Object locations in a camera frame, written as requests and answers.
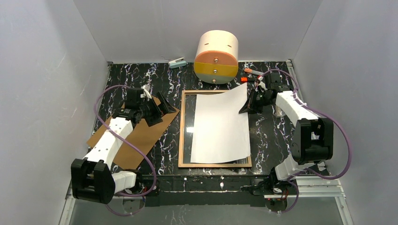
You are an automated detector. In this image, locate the clear bag of clips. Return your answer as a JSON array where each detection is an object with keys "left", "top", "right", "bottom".
[{"left": 273, "top": 105, "right": 285, "bottom": 118}]

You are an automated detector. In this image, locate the teal white stapler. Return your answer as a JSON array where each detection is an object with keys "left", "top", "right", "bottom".
[{"left": 168, "top": 57, "right": 187, "bottom": 69}]

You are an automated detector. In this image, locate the purple cable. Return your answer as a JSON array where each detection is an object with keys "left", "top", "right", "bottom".
[
  {"left": 93, "top": 85, "right": 158, "bottom": 217},
  {"left": 255, "top": 68, "right": 353, "bottom": 214}
]

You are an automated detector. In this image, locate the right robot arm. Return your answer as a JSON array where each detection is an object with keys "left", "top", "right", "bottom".
[{"left": 239, "top": 70, "right": 334, "bottom": 197}]

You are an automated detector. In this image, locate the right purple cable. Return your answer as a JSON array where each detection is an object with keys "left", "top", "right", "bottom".
[{"left": 255, "top": 68, "right": 353, "bottom": 214}]

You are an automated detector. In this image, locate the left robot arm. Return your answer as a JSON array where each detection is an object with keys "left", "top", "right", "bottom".
[{"left": 71, "top": 85, "right": 177, "bottom": 204}]

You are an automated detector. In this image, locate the orange capped grey marker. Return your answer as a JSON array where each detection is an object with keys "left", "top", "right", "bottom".
[{"left": 244, "top": 68, "right": 264, "bottom": 76}]

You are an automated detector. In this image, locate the round pastel drawer box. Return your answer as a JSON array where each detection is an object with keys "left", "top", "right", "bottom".
[{"left": 193, "top": 30, "right": 238, "bottom": 84}]

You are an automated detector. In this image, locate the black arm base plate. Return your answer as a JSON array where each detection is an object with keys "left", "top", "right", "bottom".
[{"left": 144, "top": 175, "right": 297, "bottom": 211}]

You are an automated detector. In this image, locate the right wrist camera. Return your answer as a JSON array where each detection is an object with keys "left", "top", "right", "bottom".
[{"left": 255, "top": 75, "right": 267, "bottom": 90}]

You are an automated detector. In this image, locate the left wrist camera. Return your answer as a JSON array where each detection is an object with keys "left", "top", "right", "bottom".
[{"left": 140, "top": 84, "right": 152, "bottom": 100}]

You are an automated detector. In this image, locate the brown cardboard backing board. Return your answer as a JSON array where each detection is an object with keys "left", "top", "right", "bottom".
[{"left": 86, "top": 96, "right": 181, "bottom": 171}]

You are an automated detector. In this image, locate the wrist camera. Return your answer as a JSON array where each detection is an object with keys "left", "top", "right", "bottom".
[
  {"left": 255, "top": 75, "right": 267, "bottom": 90},
  {"left": 140, "top": 84, "right": 152, "bottom": 100}
]

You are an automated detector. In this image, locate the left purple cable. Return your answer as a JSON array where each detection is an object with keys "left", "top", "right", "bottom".
[{"left": 93, "top": 85, "right": 158, "bottom": 217}]

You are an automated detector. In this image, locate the orange capped black marker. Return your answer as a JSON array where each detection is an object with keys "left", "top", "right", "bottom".
[{"left": 240, "top": 77, "right": 258, "bottom": 83}]

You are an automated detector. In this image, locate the landscape photo print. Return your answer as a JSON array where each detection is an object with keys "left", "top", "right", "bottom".
[{"left": 191, "top": 84, "right": 251, "bottom": 164}]

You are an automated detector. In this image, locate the wooden picture frame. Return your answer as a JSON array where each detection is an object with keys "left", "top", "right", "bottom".
[{"left": 178, "top": 90, "right": 252, "bottom": 168}]

